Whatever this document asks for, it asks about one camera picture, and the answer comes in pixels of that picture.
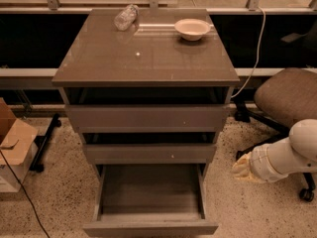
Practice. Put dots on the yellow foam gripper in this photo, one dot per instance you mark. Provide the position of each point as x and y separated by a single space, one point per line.
259 167

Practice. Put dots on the grey bottom drawer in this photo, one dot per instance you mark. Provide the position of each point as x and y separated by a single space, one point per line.
150 200

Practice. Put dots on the grey drawer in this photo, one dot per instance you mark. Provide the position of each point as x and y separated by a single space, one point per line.
147 109
149 148
150 200

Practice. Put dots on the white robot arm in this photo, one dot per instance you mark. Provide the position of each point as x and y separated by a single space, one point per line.
297 153

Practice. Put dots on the grey drawer cabinet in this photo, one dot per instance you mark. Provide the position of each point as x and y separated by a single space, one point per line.
150 54

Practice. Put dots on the grey middle drawer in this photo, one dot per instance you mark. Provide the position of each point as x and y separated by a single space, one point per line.
149 148

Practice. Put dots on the grey top drawer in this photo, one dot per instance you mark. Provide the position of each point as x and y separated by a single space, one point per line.
147 109

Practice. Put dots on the brown office chair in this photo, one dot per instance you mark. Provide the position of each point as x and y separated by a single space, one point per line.
284 99

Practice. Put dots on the white paper bowl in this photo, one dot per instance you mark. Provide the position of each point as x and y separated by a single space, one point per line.
192 29

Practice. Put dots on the clear plastic bottle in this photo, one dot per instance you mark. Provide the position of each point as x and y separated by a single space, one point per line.
126 17

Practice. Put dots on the black stand leg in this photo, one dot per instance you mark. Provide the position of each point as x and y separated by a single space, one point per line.
42 142

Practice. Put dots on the cardboard box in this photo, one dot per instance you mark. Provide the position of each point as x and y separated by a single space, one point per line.
17 143

